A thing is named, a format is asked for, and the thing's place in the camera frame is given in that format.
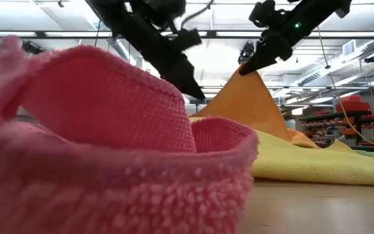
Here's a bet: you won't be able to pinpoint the white air vent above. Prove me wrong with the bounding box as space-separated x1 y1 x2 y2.
342 39 357 57

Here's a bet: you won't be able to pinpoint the orange microfiber towel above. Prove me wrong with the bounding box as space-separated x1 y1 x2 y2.
190 64 321 150

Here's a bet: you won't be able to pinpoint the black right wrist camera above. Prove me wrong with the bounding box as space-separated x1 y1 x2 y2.
248 0 287 30

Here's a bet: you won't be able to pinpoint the thin black hanging cable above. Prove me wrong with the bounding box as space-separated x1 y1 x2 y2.
94 19 102 48

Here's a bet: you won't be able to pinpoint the green microfiber towel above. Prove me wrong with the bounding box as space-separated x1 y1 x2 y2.
352 148 374 160

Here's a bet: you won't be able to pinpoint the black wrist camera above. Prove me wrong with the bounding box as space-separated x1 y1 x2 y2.
169 28 203 51
248 0 287 30

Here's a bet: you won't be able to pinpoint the red plastic crate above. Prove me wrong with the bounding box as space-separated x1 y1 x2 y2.
335 94 372 113

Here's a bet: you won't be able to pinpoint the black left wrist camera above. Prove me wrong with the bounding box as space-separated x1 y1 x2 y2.
169 28 203 51

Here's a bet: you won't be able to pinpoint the yellow microfiber towel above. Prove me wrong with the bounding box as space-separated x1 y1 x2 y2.
189 116 374 187

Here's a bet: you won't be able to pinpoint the black shelf rack orange bins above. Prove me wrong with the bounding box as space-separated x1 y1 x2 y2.
299 110 374 146

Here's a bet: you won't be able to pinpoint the pink microfiber towel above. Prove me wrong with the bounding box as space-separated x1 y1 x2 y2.
0 35 260 234

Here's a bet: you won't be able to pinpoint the black ceiling track device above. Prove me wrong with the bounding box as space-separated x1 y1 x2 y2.
21 39 47 55

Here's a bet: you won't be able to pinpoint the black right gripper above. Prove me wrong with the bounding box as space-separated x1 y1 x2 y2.
238 0 342 77

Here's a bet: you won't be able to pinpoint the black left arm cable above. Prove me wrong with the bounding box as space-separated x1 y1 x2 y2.
181 0 214 29

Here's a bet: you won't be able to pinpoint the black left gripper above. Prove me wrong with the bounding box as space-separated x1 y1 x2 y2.
104 9 206 100

